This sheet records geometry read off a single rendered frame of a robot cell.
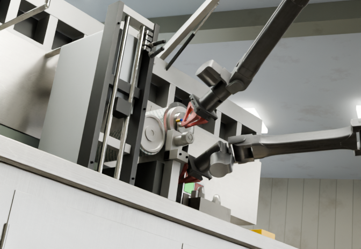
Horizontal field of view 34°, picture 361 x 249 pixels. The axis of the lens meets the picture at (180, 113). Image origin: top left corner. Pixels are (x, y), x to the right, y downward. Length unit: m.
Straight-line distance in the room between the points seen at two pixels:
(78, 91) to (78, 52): 0.15
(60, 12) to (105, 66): 0.59
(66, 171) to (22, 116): 0.73
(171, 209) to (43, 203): 0.35
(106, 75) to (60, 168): 0.41
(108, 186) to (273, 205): 7.19
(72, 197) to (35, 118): 0.73
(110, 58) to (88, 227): 0.50
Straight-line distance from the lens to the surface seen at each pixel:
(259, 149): 1.84
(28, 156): 1.20
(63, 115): 1.81
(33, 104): 1.99
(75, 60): 1.88
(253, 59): 1.75
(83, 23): 2.20
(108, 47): 1.62
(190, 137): 1.84
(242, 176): 2.72
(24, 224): 1.22
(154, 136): 1.85
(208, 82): 1.83
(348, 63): 5.26
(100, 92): 1.57
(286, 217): 8.37
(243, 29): 4.51
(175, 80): 2.47
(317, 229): 8.26
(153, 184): 1.83
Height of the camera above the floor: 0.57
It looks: 22 degrees up
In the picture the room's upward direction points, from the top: 8 degrees clockwise
